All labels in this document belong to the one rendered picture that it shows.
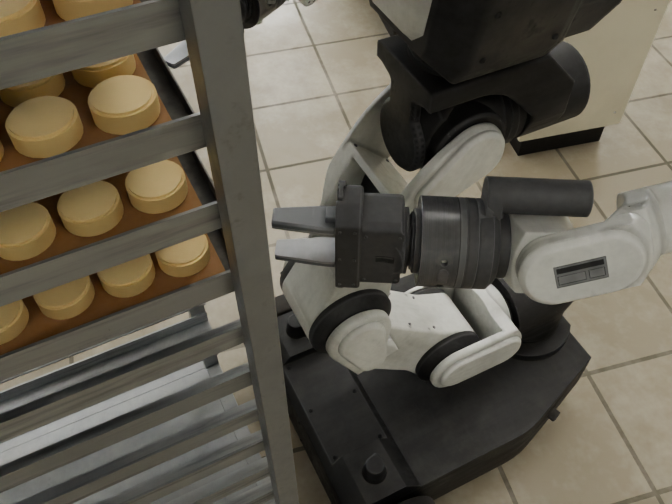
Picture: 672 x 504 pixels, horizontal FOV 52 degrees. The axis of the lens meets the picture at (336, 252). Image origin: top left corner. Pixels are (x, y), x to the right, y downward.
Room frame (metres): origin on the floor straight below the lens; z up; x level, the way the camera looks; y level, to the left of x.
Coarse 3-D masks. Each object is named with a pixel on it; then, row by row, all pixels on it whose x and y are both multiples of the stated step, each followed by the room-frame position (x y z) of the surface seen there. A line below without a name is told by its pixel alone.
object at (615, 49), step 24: (624, 0) 1.61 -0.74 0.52; (648, 0) 1.63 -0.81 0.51; (600, 24) 1.60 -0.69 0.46; (624, 24) 1.62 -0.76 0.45; (648, 24) 1.64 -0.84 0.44; (576, 48) 1.59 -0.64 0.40; (600, 48) 1.60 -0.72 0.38; (624, 48) 1.62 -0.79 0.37; (648, 48) 1.65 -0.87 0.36; (600, 72) 1.61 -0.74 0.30; (624, 72) 1.63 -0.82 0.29; (600, 96) 1.62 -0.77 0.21; (624, 96) 1.64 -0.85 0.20; (576, 120) 1.60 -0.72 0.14; (600, 120) 1.63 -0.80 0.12; (528, 144) 1.60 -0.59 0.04; (552, 144) 1.63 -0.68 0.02; (576, 144) 1.65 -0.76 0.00
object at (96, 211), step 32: (64, 192) 0.40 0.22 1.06; (96, 192) 0.40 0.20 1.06; (128, 192) 0.40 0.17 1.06; (160, 192) 0.40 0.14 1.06; (192, 192) 0.42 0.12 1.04; (0, 224) 0.36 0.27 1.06; (32, 224) 0.36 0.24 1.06; (64, 224) 0.37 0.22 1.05; (96, 224) 0.37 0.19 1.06; (128, 224) 0.38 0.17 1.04; (0, 256) 0.34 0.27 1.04; (32, 256) 0.34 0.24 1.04
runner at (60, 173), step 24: (192, 120) 0.38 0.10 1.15; (96, 144) 0.35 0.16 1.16; (120, 144) 0.35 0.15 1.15; (144, 144) 0.36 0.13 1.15; (168, 144) 0.37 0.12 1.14; (192, 144) 0.38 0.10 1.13; (24, 168) 0.33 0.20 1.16; (48, 168) 0.33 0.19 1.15; (72, 168) 0.34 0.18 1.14; (96, 168) 0.35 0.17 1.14; (120, 168) 0.35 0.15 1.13; (0, 192) 0.32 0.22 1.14; (24, 192) 0.32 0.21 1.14; (48, 192) 0.33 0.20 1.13
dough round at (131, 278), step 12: (120, 264) 0.39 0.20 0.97; (132, 264) 0.39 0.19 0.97; (144, 264) 0.39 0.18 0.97; (108, 276) 0.38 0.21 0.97; (120, 276) 0.38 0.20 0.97; (132, 276) 0.38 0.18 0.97; (144, 276) 0.38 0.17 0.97; (108, 288) 0.37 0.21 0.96; (120, 288) 0.37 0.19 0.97; (132, 288) 0.37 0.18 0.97; (144, 288) 0.38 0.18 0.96
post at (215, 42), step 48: (192, 0) 0.35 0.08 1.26; (192, 48) 0.37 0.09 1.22; (240, 48) 0.37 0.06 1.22; (240, 96) 0.36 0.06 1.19; (240, 144) 0.36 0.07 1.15; (240, 192) 0.36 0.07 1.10; (240, 240) 0.36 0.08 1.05; (240, 288) 0.36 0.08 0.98; (288, 432) 0.37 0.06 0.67; (288, 480) 0.36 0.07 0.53
